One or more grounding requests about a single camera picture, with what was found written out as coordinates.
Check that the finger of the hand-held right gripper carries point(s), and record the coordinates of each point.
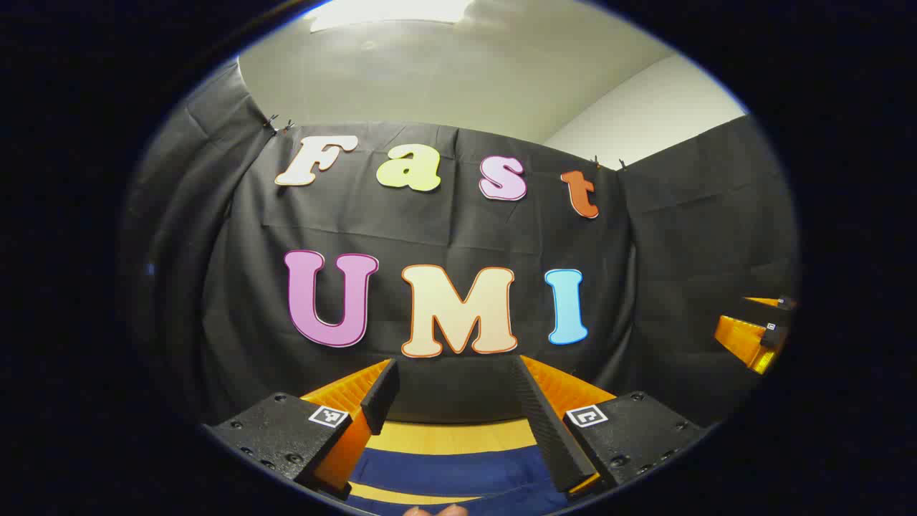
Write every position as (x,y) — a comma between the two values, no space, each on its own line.
(777,302)
(745,340)

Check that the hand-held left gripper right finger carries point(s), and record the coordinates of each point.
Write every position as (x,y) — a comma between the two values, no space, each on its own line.
(548,430)

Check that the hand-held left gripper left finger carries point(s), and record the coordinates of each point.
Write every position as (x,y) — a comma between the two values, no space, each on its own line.
(383,398)

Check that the blue jeans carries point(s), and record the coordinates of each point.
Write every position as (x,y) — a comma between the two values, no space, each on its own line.
(451,469)

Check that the black backdrop cloth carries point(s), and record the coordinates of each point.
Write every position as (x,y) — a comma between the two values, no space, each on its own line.
(430,229)

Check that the ceiling light panel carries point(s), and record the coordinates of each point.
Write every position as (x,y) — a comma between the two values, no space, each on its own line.
(387,13)

